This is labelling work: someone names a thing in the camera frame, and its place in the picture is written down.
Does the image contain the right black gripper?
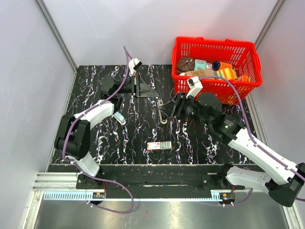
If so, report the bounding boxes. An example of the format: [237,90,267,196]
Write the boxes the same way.
[158,92,211,127]

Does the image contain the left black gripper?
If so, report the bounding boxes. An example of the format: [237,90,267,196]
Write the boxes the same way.
[114,73,159,99]

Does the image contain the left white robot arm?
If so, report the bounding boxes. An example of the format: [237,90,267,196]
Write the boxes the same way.
[54,73,158,189]

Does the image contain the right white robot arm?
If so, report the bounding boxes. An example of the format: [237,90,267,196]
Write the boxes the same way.
[159,93,305,207]

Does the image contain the brown round item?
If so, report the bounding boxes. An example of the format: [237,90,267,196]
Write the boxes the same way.
[177,57,195,73]

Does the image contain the teal white box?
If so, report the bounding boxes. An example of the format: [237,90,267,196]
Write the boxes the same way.
[194,59,207,71]

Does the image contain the brown cardboard box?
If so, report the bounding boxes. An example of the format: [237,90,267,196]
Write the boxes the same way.
[183,69,216,77]

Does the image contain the orange bottle blue cap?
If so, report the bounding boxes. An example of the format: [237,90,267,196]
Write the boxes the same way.
[212,61,233,71]

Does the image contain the yellow green sticky notes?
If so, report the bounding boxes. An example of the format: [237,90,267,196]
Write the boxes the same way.
[216,68,238,81]

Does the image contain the red plastic basket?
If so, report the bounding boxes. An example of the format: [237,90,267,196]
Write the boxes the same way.
[172,36,263,105]

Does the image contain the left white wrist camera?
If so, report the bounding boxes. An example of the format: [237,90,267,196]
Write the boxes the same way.
[128,58,142,76]

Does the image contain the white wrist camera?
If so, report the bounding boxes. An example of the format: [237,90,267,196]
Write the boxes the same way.
[128,58,142,76]
[186,76,203,98]

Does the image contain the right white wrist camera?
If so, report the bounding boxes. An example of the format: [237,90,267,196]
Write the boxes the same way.
[186,76,203,98]

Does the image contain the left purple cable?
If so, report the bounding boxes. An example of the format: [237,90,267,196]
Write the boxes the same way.
[62,46,135,214]

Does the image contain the purple cable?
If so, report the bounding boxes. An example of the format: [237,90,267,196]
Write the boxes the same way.
[199,76,305,207]
[62,46,135,214]

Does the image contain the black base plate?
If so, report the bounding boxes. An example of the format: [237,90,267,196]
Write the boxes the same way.
[76,165,233,201]

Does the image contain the aluminium frame rail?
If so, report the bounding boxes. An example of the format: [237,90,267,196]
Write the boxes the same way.
[33,172,292,191]

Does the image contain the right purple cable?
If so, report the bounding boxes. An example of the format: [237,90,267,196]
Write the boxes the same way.
[199,76,305,207]

